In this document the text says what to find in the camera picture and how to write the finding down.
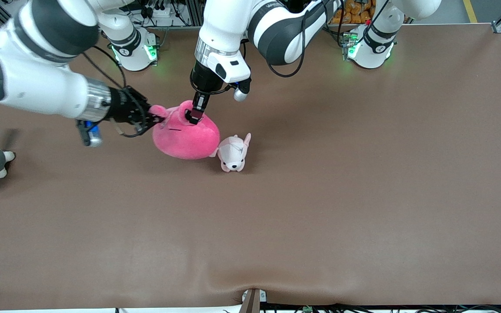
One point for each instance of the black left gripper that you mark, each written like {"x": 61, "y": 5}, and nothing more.
{"x": 203, "y": 81}

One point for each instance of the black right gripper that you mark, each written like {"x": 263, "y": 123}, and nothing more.
{"x": 125, "y": 107}

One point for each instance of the hot pink round plush toy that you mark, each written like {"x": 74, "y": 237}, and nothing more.
{"x": 185, "y": 141}

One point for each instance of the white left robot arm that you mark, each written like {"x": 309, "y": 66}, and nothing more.
{"x": 276, "y": 30}

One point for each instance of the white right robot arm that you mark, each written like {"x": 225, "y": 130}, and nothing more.
{"x": 37, "y": 82}

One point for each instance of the pale pink dog plush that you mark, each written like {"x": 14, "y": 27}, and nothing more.
{"x": 233, "y": 154}

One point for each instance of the white power strip black plugs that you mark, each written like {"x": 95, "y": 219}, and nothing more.
{"x": 155, "y": 11}

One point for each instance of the orange snack bags pile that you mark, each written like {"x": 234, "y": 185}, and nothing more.
{"x": 355, "y": 13}

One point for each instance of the silver table edge rail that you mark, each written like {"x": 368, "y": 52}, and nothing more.
{"x": 181, "y": 28}

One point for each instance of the wooden post with bracket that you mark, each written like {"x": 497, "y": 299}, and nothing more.
{"x": 251, "y": 302}

